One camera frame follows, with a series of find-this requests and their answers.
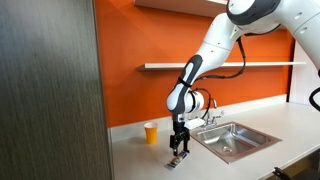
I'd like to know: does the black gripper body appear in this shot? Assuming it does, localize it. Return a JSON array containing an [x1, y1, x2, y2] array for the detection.
[[169, 121, 191, 148]]

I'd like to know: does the small handled object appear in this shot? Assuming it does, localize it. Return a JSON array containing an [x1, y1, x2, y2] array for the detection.
[[166, 150, 190, 169]]

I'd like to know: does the stainless steel sink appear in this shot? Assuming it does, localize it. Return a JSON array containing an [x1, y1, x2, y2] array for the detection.
[[189, 121, 283, 165]]

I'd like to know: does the orange paper cup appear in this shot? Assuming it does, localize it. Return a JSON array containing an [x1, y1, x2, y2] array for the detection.
[[143, 121, 159, 145]]

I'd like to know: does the white backsplash strip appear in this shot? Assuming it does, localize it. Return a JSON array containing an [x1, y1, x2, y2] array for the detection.
[[108, 94, 288, 144]]

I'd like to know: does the dark wood cabinet panel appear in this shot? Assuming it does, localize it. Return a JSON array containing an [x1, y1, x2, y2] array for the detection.
[[0, 0, 113, 180]]

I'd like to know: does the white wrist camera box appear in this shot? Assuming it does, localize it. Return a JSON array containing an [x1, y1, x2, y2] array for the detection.
[[184, 117, 206, 131]]

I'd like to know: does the chrome two-handle faucet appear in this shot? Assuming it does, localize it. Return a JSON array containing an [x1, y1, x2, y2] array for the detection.
[[199, 99, 225, 131]]

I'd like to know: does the thin white wall shelf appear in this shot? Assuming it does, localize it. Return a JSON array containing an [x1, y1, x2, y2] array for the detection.
[[136, 61, 307, 72]]

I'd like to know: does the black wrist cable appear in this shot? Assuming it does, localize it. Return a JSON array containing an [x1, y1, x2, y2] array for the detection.
[[192, 36, 248, 120]]

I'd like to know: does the thick white wall shelf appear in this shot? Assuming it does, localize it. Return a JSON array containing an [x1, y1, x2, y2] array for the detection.
[[133, 0, 231, 19]]

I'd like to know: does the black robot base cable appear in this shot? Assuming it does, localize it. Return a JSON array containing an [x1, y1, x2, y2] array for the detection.
[[308, 69, 320, 113]]

